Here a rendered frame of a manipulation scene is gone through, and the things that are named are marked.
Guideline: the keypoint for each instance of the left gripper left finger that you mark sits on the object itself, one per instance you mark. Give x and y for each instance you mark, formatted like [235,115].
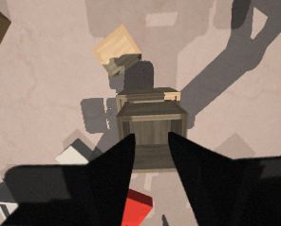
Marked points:
[102,186]

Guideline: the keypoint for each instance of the red flat block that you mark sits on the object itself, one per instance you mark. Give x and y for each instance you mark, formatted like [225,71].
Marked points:
[137,207]

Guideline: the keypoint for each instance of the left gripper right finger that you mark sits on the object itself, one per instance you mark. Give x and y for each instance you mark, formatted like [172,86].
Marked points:
[216,186]

